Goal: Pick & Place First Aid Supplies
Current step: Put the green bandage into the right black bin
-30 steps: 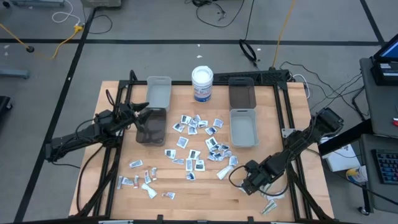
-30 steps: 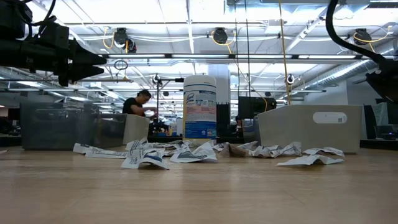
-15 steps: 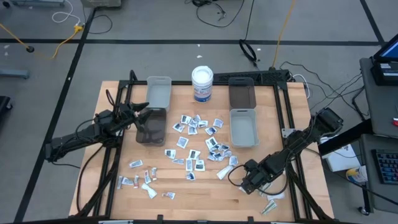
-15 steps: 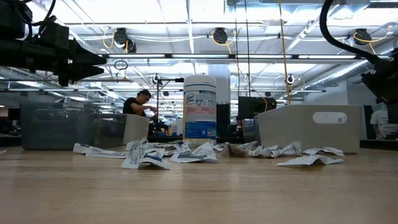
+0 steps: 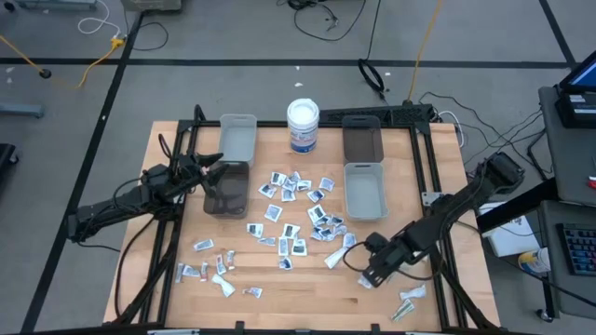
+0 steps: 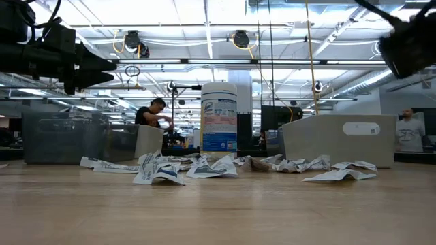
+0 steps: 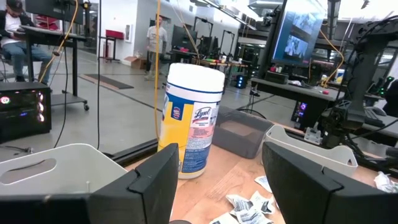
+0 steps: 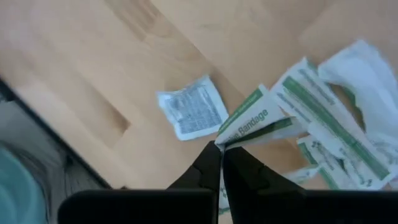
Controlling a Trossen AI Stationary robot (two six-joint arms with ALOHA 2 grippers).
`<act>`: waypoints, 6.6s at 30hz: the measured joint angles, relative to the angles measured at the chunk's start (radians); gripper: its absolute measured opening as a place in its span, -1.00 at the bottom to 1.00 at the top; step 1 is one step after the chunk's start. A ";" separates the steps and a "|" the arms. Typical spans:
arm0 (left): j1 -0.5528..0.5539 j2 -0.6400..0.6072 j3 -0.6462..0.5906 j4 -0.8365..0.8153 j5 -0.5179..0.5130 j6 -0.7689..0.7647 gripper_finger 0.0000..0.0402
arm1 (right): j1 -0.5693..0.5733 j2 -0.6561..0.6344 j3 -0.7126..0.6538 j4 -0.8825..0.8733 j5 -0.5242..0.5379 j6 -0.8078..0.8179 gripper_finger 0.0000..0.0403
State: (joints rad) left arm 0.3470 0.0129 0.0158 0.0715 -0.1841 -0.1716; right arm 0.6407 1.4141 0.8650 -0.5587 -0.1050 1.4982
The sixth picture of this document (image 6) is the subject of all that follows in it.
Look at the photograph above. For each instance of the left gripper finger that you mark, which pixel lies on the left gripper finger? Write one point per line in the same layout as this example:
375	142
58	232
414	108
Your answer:
92	63
92	79

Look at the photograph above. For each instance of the light grey plastic bin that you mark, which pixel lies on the light grey plastic bin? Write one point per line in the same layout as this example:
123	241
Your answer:
323	143
150	141

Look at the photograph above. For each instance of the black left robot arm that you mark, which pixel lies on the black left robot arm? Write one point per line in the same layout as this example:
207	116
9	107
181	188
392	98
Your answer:
13	58

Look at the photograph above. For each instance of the person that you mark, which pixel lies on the person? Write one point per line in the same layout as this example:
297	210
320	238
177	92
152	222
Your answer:
146	115
410	132

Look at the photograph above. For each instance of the dark translucent plastic bin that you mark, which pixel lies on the dark translucent plastic bin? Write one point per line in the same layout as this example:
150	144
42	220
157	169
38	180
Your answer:
64	139
274	143

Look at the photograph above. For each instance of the white packet black print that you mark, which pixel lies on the white packet black print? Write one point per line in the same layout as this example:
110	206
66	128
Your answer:
150	160
116	167

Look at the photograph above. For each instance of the black tripod stand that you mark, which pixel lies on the black tripod stand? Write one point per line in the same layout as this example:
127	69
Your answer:
187	87

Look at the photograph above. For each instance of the white disinfecting wipes canister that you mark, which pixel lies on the white disinfecting wipes canister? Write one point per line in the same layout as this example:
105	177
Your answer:
218	119

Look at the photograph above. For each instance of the white building column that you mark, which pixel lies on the white building column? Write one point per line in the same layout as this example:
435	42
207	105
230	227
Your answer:
240	92

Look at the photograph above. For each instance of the black monitor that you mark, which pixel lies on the black monitor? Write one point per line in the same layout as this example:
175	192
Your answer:
279	117

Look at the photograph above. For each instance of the black upright panel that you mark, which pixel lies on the black upright panel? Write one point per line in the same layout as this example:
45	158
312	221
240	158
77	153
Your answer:
244	131

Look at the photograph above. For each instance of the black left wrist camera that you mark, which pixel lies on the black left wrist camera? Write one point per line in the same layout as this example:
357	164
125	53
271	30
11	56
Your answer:
59	35

